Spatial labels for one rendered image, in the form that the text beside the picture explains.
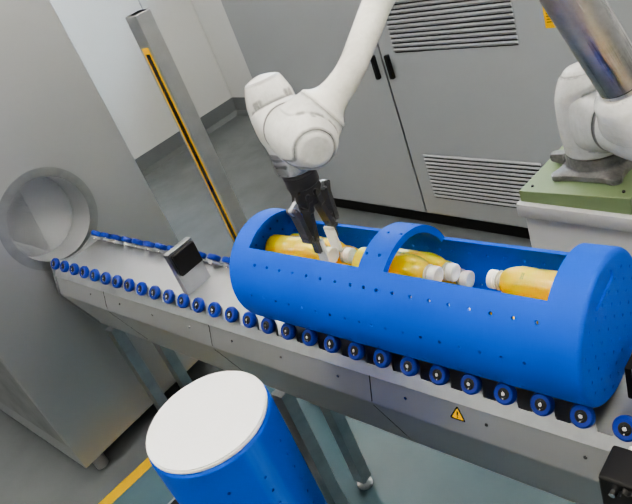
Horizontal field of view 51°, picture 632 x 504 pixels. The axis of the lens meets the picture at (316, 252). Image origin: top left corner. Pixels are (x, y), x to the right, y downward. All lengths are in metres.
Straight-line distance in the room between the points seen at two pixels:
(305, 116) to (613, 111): 0.67
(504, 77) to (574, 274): 1.91
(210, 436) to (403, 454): 1.29
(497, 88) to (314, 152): 1.94
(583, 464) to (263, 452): 0.61
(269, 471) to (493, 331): 0.55
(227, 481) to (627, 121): 1.09
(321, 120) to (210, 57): 5.54
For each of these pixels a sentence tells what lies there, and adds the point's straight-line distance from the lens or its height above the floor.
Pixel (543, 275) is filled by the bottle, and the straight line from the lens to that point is 1.32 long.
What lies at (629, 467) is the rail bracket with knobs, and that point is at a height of 1.00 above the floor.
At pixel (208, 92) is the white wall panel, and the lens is 6.67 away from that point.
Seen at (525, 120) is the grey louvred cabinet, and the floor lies 0.68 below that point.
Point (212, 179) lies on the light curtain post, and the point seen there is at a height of 1.13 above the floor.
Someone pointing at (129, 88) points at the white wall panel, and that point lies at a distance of 6.24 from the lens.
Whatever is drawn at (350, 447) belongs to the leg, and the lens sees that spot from 2.39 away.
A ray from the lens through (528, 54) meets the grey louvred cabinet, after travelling 2.90.
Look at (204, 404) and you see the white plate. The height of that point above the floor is 1.04.
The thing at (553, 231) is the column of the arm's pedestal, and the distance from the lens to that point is 1.84.
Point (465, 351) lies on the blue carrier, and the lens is 1.26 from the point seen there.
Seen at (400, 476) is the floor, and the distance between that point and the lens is 2.54.
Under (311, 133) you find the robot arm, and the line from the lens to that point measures 1.16.
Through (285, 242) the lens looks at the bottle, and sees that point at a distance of 1.60.
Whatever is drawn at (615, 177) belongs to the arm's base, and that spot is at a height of 1.06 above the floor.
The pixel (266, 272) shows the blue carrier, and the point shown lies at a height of 1.17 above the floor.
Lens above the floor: 1.95
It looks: 30 degrees down
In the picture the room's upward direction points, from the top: 22 degrees counter-clockwise
